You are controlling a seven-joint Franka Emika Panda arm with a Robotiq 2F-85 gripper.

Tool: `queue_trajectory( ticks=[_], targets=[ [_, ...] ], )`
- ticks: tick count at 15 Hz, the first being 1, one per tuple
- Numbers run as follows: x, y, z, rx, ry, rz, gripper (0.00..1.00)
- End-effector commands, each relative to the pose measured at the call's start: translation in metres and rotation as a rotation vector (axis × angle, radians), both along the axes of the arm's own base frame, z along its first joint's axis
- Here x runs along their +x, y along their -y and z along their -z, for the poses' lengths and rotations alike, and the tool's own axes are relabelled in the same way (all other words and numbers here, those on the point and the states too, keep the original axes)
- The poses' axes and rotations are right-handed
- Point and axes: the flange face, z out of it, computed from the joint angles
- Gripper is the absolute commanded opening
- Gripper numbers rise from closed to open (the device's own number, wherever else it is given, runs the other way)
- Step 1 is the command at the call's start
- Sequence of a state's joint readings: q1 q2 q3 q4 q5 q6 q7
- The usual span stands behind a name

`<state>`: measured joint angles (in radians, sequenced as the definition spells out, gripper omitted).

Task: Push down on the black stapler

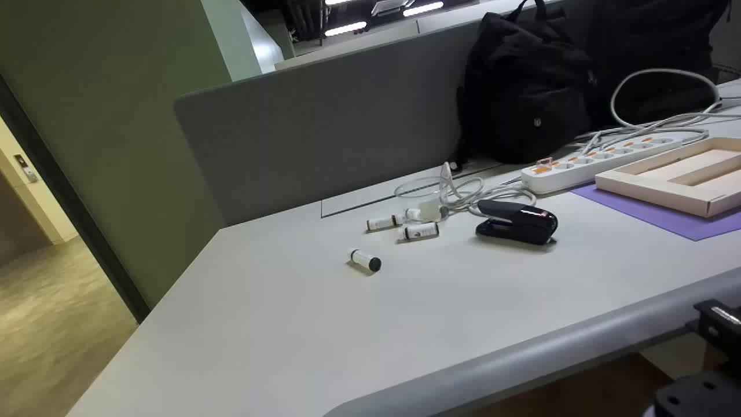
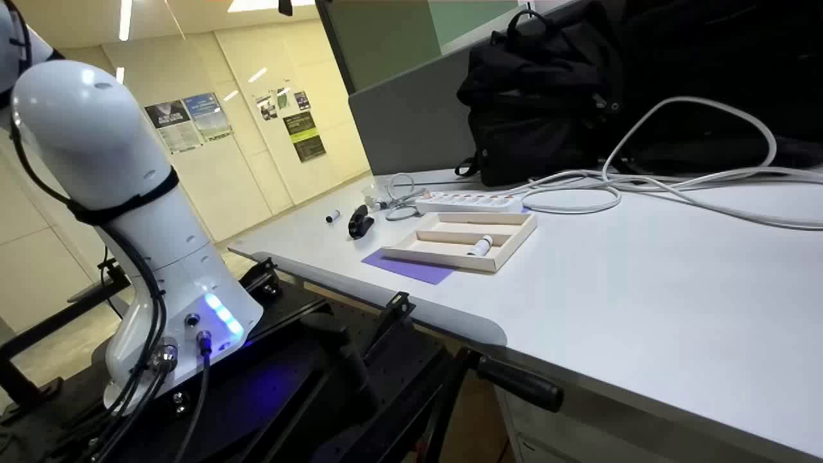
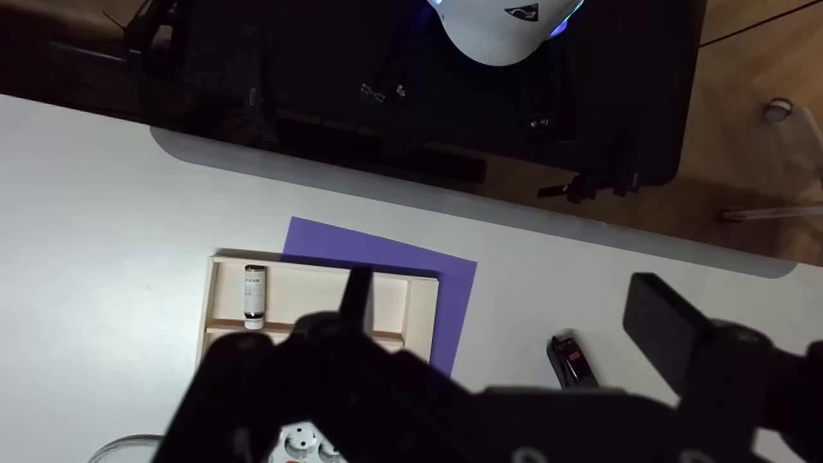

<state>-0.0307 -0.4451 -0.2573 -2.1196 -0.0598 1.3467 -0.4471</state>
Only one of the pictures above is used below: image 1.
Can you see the white cylinder with black cap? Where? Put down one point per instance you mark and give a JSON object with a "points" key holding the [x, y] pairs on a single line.
{"points": [[361, 261], [379, 222], [419, 233]]}

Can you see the white power plug adapter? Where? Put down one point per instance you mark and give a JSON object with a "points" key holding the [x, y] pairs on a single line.
{"points": [[422, 208]]}

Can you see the grey desk partition panel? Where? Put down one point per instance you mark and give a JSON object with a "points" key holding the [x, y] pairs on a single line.
{"points": [[332, 131]]}

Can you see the black backpack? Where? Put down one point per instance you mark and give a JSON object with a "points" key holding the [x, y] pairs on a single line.
{"points": [[523, 84]]}

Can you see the white power strip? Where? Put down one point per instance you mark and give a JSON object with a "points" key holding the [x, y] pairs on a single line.
{"points": [[587, 160]]}

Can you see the purple paper sheet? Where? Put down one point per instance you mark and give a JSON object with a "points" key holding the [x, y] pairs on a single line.
{"points": [[672, 221]]}

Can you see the large black fabric bag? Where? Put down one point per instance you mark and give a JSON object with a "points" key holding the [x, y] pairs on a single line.
{"points": [[655, 37]]}

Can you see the wooden frame tray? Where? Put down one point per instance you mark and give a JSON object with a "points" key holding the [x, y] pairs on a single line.
{"points": [[678, 192]]}

